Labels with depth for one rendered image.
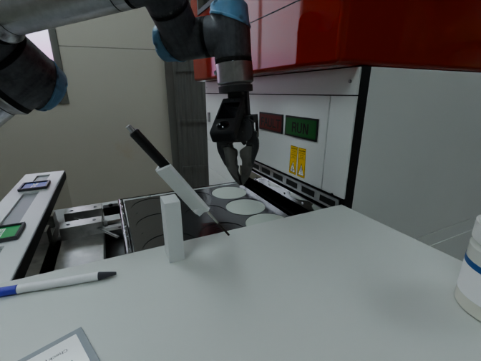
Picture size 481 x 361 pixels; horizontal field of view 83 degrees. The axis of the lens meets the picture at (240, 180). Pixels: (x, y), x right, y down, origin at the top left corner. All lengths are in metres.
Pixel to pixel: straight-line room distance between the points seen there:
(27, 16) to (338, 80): 0.56
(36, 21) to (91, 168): 2.24
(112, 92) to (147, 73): 0.34
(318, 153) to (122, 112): 2.26
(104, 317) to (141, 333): 0.05
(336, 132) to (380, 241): 0.22
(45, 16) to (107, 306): 0.50
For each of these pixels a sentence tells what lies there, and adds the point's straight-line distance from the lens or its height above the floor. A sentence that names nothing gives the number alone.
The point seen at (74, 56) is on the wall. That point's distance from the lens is 2.75.
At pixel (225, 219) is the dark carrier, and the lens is 0.63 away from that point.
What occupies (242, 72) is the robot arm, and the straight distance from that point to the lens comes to 0.57.
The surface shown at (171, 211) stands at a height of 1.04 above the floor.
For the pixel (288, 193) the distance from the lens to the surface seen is 0.70.
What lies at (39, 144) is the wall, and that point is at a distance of 2.88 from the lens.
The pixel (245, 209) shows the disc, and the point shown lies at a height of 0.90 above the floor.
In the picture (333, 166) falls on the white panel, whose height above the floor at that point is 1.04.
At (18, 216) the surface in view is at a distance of 0.66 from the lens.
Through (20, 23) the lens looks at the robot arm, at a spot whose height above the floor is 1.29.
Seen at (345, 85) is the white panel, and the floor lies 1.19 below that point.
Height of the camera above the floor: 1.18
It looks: 18 degrees down
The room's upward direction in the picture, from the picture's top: straight up
